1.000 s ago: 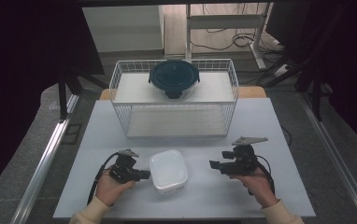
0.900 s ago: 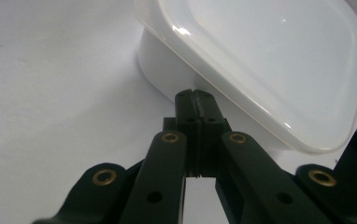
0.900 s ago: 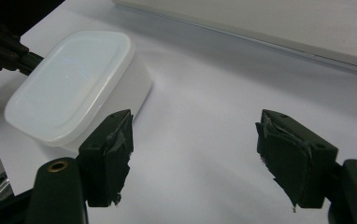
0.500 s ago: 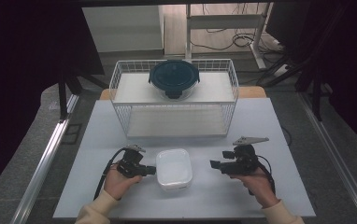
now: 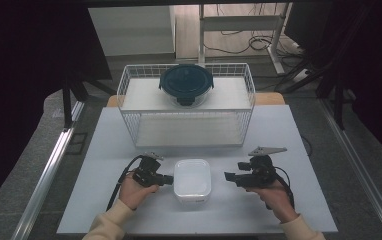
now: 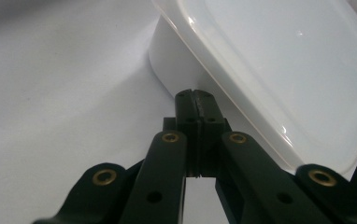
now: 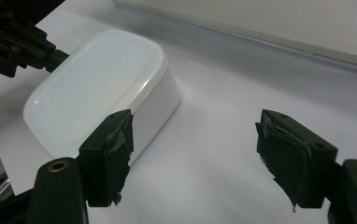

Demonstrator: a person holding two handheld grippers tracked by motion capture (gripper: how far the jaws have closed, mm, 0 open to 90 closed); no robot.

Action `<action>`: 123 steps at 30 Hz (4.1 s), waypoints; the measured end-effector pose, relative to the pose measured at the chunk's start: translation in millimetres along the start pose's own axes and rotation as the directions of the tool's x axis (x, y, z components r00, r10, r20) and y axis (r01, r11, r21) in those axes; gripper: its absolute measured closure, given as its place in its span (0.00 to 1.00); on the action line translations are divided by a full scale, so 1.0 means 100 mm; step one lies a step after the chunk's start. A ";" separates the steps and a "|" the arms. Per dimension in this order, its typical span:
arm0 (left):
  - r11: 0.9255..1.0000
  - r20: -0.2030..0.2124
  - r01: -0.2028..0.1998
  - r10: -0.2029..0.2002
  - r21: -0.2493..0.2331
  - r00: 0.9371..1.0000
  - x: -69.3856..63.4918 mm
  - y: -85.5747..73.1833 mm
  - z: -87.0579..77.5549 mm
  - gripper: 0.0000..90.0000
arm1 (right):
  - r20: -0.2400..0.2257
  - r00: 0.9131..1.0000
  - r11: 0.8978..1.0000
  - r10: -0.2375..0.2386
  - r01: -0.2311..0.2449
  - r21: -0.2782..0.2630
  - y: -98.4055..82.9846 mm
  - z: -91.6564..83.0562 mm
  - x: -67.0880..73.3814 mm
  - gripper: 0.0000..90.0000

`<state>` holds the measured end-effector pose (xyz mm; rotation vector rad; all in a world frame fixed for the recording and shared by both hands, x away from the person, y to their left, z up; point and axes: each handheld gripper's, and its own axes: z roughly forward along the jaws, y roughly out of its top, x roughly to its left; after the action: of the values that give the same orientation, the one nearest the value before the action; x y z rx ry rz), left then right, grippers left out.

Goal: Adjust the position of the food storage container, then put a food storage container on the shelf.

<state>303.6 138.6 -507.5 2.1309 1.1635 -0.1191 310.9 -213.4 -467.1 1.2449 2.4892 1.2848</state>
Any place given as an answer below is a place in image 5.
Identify person's left hand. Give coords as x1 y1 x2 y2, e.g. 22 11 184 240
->
118 169 160 211

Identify black metal stand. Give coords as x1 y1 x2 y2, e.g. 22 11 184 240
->
280 33 357 131
60 74 117 131

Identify round container dark blue lid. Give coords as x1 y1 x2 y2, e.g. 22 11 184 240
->
158 63 215 108

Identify black curtain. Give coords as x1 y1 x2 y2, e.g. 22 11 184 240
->
285 0 382 169

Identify hand-held gripper black cable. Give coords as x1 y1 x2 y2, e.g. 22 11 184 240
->
106 154 145 212
267 165 296 211

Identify square clear plastic container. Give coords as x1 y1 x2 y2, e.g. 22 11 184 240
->
173 158 212 205

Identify white wire shelf rack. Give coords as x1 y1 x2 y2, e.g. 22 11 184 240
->
116 62 257 149

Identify left hand-held gripper black cable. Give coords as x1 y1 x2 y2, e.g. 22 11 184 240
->
106 154 145 212

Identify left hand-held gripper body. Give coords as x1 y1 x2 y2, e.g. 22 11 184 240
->
131 151 167 188

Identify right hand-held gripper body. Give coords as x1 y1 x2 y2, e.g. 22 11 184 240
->
237 145 288 189

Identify black floor cables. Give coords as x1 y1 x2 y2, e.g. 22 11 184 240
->
202 3 305 57

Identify aluminium rail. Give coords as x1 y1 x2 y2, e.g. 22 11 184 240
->
318 98 382 240
10 99 87 240

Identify white cabinet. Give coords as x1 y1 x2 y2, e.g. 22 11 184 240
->
88 5 177 58

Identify wooden table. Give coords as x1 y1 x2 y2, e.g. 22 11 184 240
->
106 92 286 108

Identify person's right hand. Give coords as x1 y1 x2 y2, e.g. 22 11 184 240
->
245 184 299 224

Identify right hand-held gripper black cable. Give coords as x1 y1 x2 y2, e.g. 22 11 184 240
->
267 165 296 211

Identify white power strip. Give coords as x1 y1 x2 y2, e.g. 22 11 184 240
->
291 68 311 83

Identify white metal desk frame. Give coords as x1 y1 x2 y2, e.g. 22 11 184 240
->
197 3 293 76

